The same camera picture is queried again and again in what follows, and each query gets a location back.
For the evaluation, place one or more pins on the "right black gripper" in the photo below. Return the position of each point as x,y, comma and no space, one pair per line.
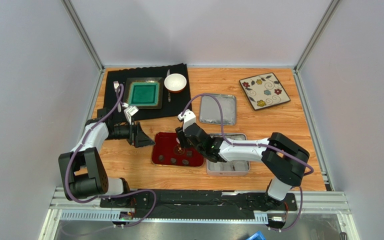
181,138

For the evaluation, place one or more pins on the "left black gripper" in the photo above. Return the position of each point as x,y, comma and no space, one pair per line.
136,137

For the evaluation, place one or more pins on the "red lacquer tray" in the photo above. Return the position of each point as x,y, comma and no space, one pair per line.
166,144

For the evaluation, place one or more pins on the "silver tin with paper cups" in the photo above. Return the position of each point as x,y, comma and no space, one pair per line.
235,168

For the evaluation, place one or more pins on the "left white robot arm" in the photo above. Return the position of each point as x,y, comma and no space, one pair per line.
84,177

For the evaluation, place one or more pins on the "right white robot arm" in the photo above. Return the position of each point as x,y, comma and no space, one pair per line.
287,160

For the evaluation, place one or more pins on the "silver tin lid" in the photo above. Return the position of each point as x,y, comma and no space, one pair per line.
210,113

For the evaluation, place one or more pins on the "black cloth placemat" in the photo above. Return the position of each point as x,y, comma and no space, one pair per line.
169,108

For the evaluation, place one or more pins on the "green square plate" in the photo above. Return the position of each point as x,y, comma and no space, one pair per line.
144,92

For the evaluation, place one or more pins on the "white bowl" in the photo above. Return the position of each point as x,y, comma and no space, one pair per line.
175,82

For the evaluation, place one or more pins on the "silver fork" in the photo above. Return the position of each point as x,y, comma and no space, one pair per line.
116,86

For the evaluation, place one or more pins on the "silver knife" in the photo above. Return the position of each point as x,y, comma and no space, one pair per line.
168,94

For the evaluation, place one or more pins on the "floral square plate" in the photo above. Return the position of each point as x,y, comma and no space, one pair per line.
264,91

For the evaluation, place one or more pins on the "blue plastic bin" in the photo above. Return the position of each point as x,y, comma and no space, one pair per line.
257,236

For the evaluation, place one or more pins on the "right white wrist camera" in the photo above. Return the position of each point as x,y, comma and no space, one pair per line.
187,118

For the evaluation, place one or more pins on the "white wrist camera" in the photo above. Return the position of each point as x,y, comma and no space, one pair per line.
129,112
187,118

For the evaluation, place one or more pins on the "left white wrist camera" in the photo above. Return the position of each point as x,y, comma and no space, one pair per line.
129,112

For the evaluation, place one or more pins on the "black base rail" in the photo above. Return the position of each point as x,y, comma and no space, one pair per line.
199,205

